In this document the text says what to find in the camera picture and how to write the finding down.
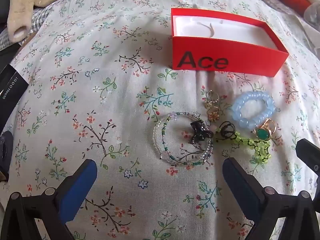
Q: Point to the black hair clip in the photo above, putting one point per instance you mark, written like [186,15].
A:
[197,130]

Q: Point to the beige plush toy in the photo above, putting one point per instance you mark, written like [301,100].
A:
[22,5]

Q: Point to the black cardboard box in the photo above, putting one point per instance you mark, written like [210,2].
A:
[12,87]

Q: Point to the pale crumpled cloth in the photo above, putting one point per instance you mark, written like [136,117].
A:
[312,12]

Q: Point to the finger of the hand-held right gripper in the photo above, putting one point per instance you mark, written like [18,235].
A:
[310,152]

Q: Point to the red cardboard box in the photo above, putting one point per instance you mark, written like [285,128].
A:
[250,62]

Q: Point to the grey checked cloth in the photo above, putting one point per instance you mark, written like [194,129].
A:
[37,15]

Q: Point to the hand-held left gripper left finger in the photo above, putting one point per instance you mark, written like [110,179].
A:
[77,192]

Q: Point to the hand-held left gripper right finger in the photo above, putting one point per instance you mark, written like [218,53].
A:
[240,180]

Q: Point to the floral bedsheet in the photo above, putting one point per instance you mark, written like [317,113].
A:
[100,105]

